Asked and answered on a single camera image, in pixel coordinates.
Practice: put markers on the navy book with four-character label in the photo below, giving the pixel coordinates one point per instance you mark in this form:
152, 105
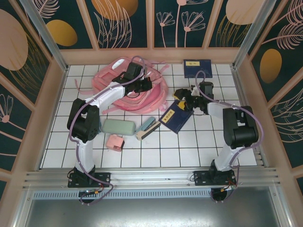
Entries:
176, 118

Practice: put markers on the aluminium side rail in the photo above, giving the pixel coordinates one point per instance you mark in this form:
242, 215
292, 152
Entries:
251, 94

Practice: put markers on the pink backpack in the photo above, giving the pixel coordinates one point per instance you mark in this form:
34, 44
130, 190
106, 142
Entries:
151, 99

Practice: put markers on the navy book with two-character label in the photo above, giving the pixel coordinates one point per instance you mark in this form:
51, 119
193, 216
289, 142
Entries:
197, 69

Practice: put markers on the grey metal shelf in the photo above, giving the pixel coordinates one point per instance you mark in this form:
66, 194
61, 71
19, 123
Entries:
151, 212

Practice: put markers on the small pink box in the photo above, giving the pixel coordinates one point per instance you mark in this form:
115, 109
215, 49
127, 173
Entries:
114, 143

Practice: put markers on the small green circuit board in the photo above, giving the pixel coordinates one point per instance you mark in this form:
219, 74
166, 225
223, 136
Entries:
91, 192

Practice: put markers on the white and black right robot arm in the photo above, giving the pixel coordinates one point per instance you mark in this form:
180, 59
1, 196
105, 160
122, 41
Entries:
239, 130

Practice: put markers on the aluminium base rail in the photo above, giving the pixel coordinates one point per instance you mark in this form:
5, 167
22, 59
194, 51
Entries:
151, 177

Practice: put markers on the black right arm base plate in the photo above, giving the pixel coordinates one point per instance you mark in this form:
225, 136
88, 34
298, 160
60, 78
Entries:
201, 178

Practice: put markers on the aluminium corner post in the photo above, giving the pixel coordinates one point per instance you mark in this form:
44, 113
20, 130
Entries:
252, 35
45, 37

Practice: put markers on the blue and beige stapler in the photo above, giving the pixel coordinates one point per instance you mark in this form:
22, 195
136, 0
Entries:
146, 128

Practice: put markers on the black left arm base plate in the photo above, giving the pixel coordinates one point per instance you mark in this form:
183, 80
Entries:
104, 179

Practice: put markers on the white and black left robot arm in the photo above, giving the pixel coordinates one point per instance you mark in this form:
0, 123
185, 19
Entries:
84, 156

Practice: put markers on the green pencil case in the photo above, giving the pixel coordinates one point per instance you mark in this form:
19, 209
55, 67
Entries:
118, 127

